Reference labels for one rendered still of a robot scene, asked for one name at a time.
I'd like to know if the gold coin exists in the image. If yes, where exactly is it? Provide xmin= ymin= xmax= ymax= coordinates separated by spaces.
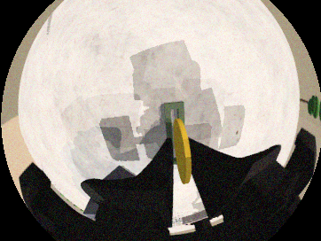
xmin=174 ymin=118 xmax=192 ymax=184

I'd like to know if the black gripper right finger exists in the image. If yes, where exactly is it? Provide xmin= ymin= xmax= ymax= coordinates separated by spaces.
xmin=188 ymin=138 xmax=282 ymax=220

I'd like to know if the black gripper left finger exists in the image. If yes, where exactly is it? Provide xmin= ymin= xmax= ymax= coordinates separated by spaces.
xmin=80 ymin=137 xmax=174 ymax=228

